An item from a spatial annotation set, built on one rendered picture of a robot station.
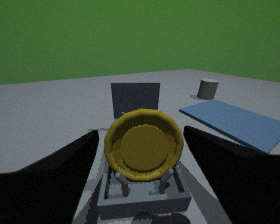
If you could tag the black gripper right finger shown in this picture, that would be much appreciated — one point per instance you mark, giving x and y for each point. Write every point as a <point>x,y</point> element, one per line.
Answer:
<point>245,181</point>

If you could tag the olive yellow round plate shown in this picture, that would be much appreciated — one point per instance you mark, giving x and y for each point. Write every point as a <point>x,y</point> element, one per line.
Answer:
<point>143,144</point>

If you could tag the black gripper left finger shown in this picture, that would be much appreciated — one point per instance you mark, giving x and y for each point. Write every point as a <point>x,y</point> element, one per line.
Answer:
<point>49,190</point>

